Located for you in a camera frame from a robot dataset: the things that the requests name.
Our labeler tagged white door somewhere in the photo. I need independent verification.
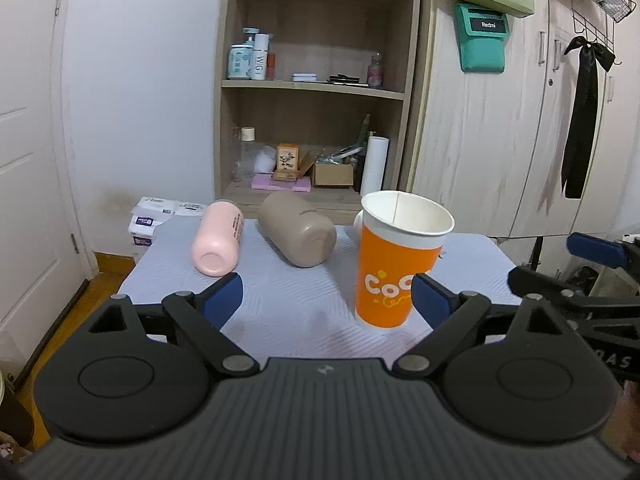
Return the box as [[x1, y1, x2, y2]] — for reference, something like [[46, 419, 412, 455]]
[[0, 0, 97, 378]]

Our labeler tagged open cardboard box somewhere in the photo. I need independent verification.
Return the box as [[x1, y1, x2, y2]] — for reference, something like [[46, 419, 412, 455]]
[[298, 152, 355, 189]]

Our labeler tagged wooden shelf unit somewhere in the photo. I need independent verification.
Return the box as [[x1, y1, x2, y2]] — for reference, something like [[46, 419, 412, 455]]
[[213, 0, 427, 213]]

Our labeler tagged brown flower print box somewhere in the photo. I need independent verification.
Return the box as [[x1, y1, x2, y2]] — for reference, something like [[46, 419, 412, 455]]
[[272, 143, 301, 181]]

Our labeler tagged small white cup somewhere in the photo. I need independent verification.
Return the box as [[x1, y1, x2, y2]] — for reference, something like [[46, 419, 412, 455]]
[[254, 145, 277, 174]]

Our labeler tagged pink insulated cup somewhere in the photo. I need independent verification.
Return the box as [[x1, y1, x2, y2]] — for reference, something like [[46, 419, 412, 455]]
[[192, 200, 245, 277]]

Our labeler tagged white tube bottle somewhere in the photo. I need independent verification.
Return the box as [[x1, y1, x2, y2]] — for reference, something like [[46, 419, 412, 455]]
[[252, 33, 271, 81]]

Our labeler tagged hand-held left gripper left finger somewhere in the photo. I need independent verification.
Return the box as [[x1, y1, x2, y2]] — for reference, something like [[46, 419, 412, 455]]
[[87, 272, 260, 380]]

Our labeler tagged white tissue pack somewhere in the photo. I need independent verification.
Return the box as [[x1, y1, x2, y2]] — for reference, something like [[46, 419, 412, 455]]
[[172, 201, 210, 219]]

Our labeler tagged pale grey table mat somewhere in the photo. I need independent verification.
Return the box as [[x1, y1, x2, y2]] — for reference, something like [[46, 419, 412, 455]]
[[117, 214, 523, 363]]

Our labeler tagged wooden wardrobe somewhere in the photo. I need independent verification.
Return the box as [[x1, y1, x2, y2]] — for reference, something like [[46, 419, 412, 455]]
[[407, 0, 640, 242]]

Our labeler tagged taupe insulated cup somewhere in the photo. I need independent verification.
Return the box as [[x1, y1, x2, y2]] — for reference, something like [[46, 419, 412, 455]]
[[257, 191, 338, 269]]

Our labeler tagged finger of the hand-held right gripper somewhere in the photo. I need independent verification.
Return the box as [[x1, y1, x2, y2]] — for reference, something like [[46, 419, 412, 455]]
[[566, 232, 640, 297], [507, 265, 640, 322]]

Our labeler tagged clear bottle cream cap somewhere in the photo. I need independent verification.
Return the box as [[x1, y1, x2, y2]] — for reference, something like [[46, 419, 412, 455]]
[[233, 126, 257, 182]]

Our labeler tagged dark tall bottle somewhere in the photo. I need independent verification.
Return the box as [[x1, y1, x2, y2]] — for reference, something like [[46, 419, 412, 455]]
[[354, 113, 372, 191]]

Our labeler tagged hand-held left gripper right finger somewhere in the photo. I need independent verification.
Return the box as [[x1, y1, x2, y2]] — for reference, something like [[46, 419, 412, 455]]
[[394, 272, 575, 380]]

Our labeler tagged pink flat pad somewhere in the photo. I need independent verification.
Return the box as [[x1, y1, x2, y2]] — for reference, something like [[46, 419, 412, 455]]
[[251, 173, 312, 194]]

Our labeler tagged orange paper cup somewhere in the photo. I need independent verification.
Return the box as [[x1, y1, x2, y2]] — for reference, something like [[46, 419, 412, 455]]
[[354, 190, 455, 329]]

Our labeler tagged white paper roll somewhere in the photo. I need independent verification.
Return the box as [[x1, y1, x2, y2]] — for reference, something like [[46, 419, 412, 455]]
[[360, 135, 390, 191]]

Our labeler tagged purple label tissue pack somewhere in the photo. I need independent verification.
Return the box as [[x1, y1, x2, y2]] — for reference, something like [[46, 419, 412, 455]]
[[127, 196, 179, 247]]

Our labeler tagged black ribbon bow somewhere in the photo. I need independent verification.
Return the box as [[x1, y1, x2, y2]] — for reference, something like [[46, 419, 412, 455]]
[[560, 35, 617, 200]]

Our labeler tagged teal label pump bottle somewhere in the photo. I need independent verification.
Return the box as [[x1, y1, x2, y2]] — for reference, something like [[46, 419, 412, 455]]
[[227, 27, 255, 81]]

